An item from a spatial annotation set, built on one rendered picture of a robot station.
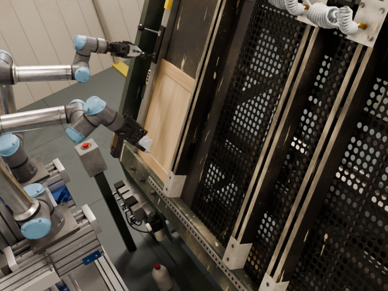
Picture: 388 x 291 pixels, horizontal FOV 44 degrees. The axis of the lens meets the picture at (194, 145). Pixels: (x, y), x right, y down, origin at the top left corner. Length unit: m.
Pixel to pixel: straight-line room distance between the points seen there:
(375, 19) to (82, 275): 2.38
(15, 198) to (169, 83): 1.00
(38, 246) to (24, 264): 0.12
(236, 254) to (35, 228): 0.82
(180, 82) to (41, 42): 3.38
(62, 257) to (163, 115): 0.87
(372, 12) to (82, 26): 4.52
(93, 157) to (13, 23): 2.88
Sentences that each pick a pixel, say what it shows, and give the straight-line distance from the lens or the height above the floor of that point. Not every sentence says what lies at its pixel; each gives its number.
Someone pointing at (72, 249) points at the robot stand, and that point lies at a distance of 2.39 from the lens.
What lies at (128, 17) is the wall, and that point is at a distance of 5.91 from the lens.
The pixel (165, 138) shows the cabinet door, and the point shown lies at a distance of 2.53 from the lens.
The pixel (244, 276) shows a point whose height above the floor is 0.89.
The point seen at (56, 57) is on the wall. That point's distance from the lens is 5.74.
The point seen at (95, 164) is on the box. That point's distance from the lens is 2.95.
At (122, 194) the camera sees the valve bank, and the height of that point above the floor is 0.75.
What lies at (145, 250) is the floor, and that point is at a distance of 3.47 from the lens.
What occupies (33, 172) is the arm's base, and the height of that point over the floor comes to 1.06.
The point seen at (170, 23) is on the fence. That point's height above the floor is 1.53.
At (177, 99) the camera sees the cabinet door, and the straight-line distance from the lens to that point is 2.45.
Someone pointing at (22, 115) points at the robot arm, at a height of 1.62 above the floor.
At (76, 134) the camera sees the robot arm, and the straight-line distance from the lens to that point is 1.88.
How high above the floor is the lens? 2.50
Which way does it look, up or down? 36 degrees down
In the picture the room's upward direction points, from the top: 16 degrees counter-clockwise
